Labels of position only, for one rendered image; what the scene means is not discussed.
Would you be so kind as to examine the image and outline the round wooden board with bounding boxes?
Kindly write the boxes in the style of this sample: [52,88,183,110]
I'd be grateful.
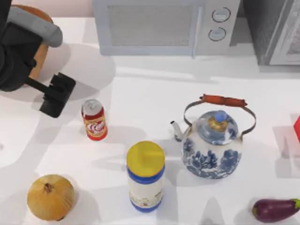
[11,4,55,81]

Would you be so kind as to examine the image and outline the red and white can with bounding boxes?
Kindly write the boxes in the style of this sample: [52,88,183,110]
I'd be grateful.
[81,98,109,142]

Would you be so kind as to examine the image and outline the yellow onion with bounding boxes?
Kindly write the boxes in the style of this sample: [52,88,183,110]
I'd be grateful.
[26,174,76,221]

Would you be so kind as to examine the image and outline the microwave oven door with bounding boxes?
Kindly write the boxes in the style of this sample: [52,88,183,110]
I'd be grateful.
[93,0,203,56]

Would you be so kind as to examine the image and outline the pale microwave oven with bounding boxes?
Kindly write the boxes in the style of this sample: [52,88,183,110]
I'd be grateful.
[92,0,241,59]

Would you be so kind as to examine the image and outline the yellow-lidded white blue bottle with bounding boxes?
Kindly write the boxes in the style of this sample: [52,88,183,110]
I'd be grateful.
[126,140,166,213]

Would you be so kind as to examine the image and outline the blue and white kettle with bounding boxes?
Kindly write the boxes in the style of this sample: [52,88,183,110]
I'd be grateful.
[170,93,256,180]

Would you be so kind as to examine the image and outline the microwave knob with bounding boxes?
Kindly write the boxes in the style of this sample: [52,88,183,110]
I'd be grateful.
[211,7,232,23]
[208,26,228,43]

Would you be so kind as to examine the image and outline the grey cabinet door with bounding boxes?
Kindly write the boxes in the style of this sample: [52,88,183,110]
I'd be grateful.
[268,0,300,66]

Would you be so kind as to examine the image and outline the red box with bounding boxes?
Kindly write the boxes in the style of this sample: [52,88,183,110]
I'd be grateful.
[292,114,300,144]

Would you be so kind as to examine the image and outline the purple eggplant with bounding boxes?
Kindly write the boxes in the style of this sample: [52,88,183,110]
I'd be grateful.
[252,198,300,223]

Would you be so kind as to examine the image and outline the microwave door handle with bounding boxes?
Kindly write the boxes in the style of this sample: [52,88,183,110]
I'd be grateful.
[191,5,203,59]

